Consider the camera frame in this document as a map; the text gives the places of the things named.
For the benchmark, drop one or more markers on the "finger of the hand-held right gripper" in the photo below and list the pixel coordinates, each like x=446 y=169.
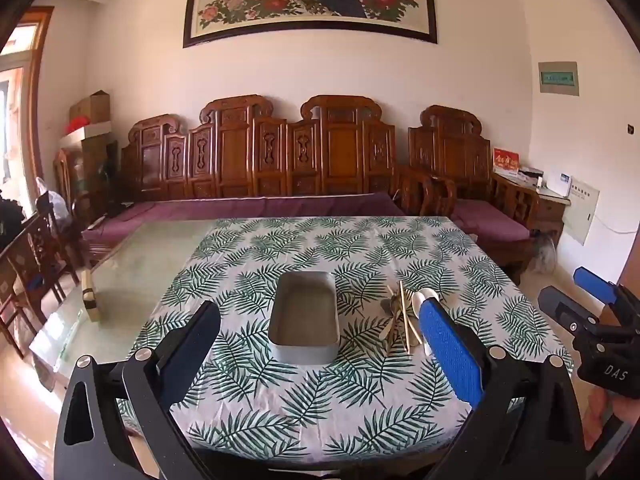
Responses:
x=592 y=280
x=562 y=305

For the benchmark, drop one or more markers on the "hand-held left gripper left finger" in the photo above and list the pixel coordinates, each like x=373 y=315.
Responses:
x=192 y=360

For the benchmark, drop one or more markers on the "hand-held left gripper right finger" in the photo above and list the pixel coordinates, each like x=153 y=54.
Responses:
x=450 y=355

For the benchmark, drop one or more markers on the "white spoon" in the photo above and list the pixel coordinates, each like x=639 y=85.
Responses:
x=425 y=299

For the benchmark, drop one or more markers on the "rectangular metal tray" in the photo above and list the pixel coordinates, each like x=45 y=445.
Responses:
x=305 y=320

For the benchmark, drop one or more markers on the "person's right hand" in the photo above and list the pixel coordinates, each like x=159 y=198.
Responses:
x=617 y=412

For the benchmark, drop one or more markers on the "grey fluffy duster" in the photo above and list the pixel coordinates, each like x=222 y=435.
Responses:
x=544 y=252

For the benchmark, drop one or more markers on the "leaf print tablecloth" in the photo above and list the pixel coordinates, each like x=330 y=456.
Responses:
x=250 y=385

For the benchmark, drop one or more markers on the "grey electrical panel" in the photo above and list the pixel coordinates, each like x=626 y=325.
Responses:
x=582 y=210

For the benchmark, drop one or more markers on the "wooden side table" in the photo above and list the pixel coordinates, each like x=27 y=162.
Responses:
x=547 y=210

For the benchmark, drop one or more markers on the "white device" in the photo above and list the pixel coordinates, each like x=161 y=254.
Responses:
x=561 y=185

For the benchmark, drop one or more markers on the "square purple seat cushion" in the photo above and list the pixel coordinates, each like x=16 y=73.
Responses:
x=490 y=217

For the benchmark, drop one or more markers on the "wooden block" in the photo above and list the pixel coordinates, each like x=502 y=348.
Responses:
x=91 y=295

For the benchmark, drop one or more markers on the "red box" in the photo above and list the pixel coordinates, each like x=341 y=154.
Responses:
x=505 y=161

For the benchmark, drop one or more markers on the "long purple seat cushion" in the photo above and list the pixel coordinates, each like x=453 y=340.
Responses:
x=250 y=207

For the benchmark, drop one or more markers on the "wooden chair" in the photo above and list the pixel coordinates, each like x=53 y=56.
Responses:
x=52 y=240
x=27 y=265

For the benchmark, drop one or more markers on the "carved wooden armchair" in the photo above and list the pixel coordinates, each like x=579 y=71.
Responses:
x=450 y=155

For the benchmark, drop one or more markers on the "plastic bag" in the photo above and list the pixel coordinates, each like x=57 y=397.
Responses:
x=55 y=202

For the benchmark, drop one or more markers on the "carved wooden sofa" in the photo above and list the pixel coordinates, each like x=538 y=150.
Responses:
x=235 y=155

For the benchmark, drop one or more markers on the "wooden cabinet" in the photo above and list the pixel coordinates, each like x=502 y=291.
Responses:
x=87 y=170

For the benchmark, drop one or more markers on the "white flat box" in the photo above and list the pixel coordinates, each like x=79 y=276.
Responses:
x=87 y=132

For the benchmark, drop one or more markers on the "red item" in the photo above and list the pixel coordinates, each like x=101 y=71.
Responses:
x=78 y=124

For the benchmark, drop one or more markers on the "cardboard box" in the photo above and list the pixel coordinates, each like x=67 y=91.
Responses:
x=92 y=107

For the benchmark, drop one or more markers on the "green framed wall panel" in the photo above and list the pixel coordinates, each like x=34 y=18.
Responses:
x=558 y=78

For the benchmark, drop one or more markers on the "wooden door frame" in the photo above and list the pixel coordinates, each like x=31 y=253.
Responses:
x=36 y=110

